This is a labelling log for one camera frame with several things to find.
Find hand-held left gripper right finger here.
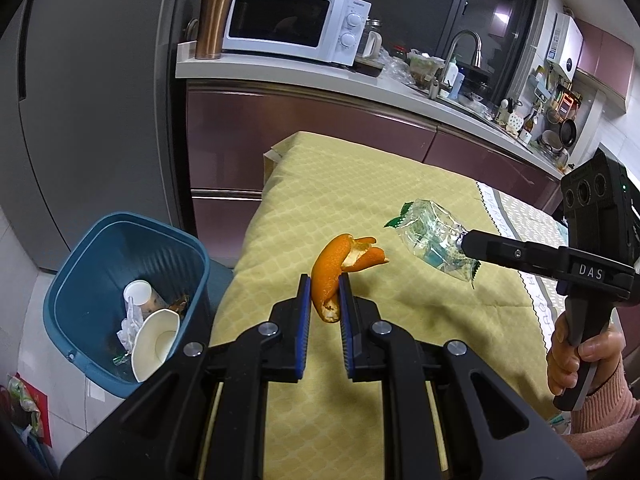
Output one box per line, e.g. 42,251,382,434
337,274,587,480

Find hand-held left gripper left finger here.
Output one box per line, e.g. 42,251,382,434
59,274,313,480

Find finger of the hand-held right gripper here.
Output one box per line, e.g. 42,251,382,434
460,229,563,281

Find orange peel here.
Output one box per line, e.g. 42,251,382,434
311,232,391,324

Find white paper cup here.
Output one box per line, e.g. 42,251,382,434
123,280,153,307
131,308,181,383

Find white tissue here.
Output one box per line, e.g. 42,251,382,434
116,302,146,351

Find blue trash bin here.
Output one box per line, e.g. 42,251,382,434
42,211,211,400

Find person's right hand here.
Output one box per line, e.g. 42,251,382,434
546,312,626,398

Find beige patterned cloth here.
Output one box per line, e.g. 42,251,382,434
475,180,571,356

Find yellow tablecloth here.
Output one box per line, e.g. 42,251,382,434
197,131,558,480

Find steel sink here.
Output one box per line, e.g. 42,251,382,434
440,95,501,121

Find white water heater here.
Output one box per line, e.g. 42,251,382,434
546,12,584,81

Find white pump bottle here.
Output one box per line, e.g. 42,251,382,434
442,57,458,96

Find plastic bag of food scraps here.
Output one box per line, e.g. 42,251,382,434
407,50,446,88

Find steel kitchen faucet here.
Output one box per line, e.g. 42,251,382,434
427,30,482,100

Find kitchen counter with cabinets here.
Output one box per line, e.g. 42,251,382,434
175,42,568,261

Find clear plastic bags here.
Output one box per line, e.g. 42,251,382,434
382,50,411,81

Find glass pitcher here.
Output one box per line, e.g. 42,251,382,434
357,19,383,60

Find dark window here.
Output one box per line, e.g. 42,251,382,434
342,0,546,106

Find white microwave oven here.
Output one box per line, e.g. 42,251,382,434
221,0,372,66

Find colourful plastic packaging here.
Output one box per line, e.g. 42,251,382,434
0,372,53,448

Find grey refrigerator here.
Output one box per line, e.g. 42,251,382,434
0,0,201,273

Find copper travel tumbler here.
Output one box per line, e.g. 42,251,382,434
195,0,238,60

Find pink wall cabinet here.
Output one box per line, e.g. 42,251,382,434
575,19,636,113

